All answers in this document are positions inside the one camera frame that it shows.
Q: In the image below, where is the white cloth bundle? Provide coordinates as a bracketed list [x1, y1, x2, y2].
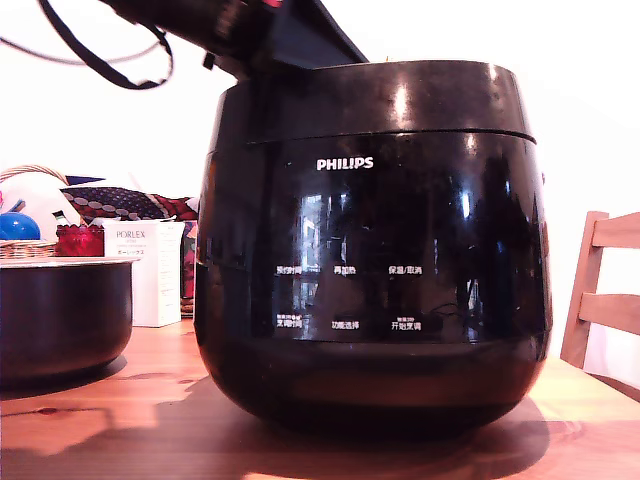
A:
[0, 173, 83, 242]

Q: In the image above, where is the wooden chair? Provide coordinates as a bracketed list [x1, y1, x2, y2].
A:
[559, 210, 640, 390]

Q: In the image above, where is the white Porlex cardboard box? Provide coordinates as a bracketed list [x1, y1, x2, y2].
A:
[102, 218, 186, 329]

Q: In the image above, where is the black inner cooking pot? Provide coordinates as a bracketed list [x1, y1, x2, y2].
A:
[0, 258, 141, 385]

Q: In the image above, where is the red patterned cloth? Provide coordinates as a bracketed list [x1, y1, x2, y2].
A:
[148, 193, 200, 222]

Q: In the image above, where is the thin black cable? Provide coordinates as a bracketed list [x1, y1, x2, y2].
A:
[0, 35, 169, 67]

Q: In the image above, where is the black Philips rice cooker body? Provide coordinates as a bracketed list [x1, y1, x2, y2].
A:
[193, 130, 554, 437]

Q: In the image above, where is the blue ball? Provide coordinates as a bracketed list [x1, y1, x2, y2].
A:
[0, 211, 42, 242]

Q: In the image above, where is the thick black cable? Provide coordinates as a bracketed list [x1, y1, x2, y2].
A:
[38, 0, 175, 92]

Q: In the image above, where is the dark dotted cushion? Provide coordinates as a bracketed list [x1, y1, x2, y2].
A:
[59, 185, 175, 222]

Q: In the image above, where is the black rice cooker lid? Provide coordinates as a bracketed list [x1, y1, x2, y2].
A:
[208, 59, 537, 154]

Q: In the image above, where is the wicker basket with handle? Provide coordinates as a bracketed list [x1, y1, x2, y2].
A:
[0, 164, 69, 261]

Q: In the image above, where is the red glass jar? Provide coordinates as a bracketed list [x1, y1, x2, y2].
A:
[54, 224, 106, 258]

